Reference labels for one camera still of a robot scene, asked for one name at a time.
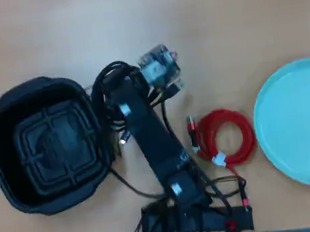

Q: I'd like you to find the light blue round plate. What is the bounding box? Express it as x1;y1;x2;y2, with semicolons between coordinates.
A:
245;57;310;197

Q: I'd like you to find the black servo wire bundle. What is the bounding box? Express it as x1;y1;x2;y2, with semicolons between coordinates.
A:
109;161;167;207

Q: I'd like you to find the black charging cable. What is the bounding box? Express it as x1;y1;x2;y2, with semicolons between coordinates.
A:
85;54;175;162

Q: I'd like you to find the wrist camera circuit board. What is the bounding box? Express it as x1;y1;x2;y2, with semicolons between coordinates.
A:
135;42;185;92

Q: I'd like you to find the red braided charging cable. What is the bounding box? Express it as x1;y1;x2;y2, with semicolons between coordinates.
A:
185;104;266;215

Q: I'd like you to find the thin black camera cable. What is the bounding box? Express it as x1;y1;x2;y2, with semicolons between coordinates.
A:
158;82;251;220

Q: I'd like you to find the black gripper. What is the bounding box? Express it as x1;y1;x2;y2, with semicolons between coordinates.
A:
104;63;151;106

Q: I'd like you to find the red table clamp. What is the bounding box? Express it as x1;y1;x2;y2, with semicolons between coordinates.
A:
221;219;243;232

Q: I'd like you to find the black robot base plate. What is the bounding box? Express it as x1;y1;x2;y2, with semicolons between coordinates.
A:
140;188;255;232

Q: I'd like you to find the black square plastic bowl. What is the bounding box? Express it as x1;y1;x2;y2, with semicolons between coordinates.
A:
0;68;120;222

